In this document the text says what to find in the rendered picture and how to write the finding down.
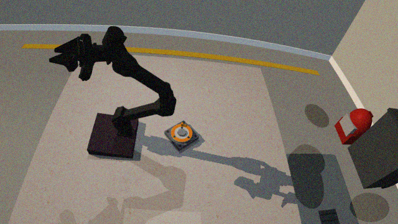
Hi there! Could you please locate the orange round plate with holes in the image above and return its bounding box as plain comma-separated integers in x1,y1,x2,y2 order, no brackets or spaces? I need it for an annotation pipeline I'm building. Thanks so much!
171,123,193,143

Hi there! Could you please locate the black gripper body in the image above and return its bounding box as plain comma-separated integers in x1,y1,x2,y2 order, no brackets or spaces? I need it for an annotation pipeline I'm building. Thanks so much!
68,34,101,72

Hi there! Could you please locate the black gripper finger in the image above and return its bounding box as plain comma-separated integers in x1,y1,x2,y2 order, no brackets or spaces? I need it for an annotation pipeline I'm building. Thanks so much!
54,37,81,58
49,53,71,70

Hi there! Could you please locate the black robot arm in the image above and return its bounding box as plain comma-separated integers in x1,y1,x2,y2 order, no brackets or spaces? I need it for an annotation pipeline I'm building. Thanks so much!
79,26,177,137

